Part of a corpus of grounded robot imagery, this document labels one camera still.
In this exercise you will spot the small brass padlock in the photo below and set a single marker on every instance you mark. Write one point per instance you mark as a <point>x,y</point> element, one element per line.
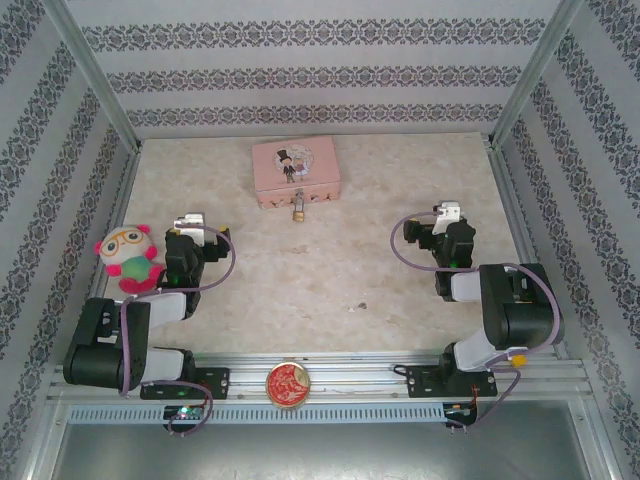
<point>299,212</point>

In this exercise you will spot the pink wedding cartoon tin box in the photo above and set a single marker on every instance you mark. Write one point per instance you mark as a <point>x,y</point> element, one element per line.
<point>295,165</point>

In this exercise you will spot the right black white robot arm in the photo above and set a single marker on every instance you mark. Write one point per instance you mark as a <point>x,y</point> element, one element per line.
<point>520,310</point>

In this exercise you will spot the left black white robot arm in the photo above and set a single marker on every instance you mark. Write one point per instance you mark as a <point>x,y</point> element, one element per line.
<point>100,345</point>

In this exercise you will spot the pink owl plush toy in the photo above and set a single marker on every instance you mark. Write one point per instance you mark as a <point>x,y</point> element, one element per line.
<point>131,255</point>

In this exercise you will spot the red round tin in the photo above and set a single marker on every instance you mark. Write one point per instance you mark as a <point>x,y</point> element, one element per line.
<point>287,384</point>

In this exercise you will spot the left small circuit board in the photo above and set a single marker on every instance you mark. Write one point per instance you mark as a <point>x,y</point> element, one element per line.
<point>184,412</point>

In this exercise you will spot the small circuit board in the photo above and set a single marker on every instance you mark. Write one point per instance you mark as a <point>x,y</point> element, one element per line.
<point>460,411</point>
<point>184,412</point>

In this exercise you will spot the right small circuit board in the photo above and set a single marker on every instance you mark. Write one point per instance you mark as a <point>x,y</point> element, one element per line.
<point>460,411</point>

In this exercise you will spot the grey metal sheet panel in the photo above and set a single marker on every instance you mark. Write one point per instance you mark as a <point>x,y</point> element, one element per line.
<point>320,452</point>

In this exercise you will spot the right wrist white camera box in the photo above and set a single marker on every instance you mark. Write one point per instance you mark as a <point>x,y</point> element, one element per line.
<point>447,212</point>

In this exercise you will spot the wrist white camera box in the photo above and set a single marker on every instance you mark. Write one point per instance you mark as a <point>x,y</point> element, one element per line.
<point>447,212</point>
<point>190,221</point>

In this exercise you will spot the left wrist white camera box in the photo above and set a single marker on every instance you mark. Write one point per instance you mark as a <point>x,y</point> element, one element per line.
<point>190,221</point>

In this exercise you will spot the aluminium side rail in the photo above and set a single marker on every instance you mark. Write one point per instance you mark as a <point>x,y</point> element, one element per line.
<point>520,215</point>
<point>112,240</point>

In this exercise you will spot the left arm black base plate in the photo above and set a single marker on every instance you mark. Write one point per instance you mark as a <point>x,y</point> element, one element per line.
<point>215,382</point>

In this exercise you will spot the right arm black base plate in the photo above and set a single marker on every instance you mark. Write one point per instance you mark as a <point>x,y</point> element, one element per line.
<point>422,382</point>

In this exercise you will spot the aluminium mounting rail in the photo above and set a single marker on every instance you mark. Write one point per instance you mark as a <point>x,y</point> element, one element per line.
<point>350,375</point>

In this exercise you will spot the aluminium frame post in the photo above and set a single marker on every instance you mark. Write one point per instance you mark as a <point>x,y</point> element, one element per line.
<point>90,75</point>
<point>535,75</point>

